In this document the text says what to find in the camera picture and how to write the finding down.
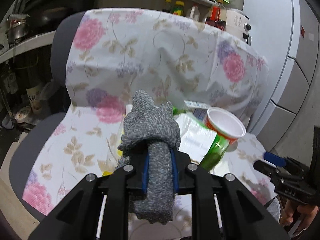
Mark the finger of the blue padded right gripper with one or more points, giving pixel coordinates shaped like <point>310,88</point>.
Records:
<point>175,179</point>

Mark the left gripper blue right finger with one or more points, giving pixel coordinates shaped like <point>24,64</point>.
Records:
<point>274,159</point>

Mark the labelled dark glass bottle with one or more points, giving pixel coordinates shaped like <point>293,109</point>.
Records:
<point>33,94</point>

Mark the grey office chair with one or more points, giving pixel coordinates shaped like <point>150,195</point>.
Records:
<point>29,149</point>

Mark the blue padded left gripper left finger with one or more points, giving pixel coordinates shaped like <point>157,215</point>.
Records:
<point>145,174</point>

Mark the white rice cooker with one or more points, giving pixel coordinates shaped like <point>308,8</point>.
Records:
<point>238,25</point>

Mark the green tea plastic bottle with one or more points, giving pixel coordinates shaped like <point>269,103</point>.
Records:
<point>215,153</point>

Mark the yellow capped sauce bottle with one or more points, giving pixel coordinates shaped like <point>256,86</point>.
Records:
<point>178,8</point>

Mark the metal cooking pot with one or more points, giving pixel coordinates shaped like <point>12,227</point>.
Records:
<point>17,28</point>

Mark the person's right hand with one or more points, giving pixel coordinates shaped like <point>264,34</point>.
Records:
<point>301,220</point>

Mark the floral white cloth cover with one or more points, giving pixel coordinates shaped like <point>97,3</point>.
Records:
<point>116,52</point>

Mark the white plastic jug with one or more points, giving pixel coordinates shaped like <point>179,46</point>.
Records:
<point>193,13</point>

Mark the red instant noodle cup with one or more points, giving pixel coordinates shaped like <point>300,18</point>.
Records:
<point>225,124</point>

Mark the small white bowl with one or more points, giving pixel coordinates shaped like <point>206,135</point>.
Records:
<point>23,114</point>

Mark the yellow snack wrapper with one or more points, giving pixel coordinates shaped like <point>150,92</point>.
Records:
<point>107,173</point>

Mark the red labelled oil bottle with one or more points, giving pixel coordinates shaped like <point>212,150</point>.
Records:
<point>214,19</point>

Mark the grey knitted rag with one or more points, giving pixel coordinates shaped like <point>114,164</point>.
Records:
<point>151,129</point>

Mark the white refrigerator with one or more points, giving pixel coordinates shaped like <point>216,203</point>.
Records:
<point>286,32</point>

